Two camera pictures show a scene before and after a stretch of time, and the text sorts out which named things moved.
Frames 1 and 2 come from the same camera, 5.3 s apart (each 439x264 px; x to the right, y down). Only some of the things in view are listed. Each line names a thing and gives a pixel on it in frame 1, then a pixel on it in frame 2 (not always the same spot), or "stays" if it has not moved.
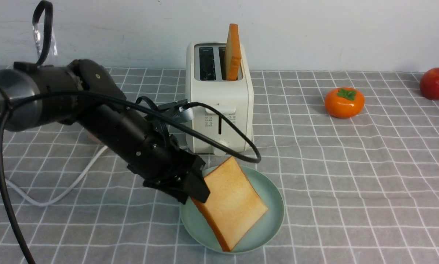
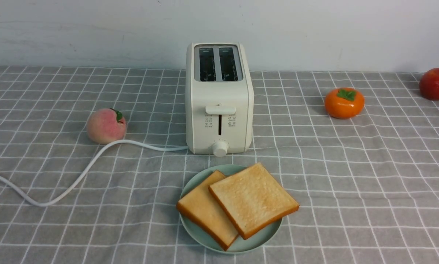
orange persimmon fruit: [344, 102] stays
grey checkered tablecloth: [364, 162] stays
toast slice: [233, 55] -> [253, 200]
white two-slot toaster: [223, 120] stays
